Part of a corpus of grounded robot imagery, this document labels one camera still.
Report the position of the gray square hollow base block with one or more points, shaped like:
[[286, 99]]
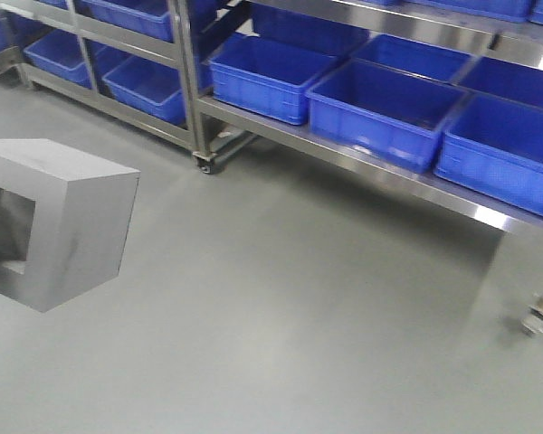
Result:
[[64, 220]]

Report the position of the steel rack with blue bins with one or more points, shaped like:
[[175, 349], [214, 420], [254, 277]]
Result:
[[384, 124]]

